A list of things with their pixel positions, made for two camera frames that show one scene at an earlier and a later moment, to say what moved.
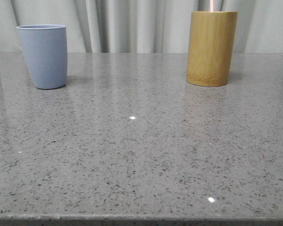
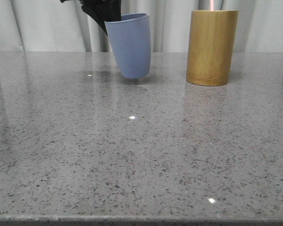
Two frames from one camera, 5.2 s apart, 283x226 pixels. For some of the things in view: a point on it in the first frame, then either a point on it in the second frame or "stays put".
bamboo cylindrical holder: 211,48 stays put
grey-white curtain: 140,26 stays put
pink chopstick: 211,5 stays put
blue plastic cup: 45,48 to 130,38
